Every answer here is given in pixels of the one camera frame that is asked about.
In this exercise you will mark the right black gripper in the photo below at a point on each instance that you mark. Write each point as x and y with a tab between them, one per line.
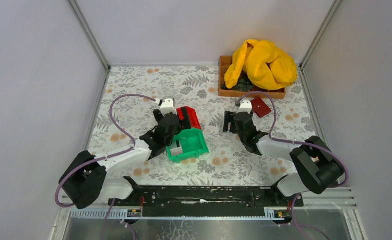
232	122

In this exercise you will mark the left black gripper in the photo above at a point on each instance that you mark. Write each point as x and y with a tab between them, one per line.
152	141

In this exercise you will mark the red plastic bin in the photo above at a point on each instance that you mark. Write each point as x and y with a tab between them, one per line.
189	112

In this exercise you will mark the red leather card holder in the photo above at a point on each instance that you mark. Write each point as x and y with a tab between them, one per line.
259	107

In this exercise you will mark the green plastic bin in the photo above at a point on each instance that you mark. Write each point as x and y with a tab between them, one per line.
193	145

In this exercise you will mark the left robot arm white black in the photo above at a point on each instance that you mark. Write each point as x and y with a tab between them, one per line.
86	179

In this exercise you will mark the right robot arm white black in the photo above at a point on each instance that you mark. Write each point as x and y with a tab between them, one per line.
316	168

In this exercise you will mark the silver cards in green bin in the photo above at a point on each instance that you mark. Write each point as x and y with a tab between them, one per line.
175	149

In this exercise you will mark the dark green item in tray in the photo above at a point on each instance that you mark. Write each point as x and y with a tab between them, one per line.
243	85

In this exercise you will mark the floral table mat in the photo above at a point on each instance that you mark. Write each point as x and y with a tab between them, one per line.
126	111

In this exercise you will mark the wooden tray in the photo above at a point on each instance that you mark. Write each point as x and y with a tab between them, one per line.
224	63

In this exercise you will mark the yellow cloth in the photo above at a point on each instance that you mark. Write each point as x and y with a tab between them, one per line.
266	66

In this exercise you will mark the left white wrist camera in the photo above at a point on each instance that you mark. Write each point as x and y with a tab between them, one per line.
166	105

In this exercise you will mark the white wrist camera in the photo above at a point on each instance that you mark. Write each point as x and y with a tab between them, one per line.
245	106
166	105

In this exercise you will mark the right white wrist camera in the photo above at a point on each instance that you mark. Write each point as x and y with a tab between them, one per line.
245	106

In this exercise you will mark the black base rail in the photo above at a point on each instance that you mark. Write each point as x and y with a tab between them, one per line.
195	201

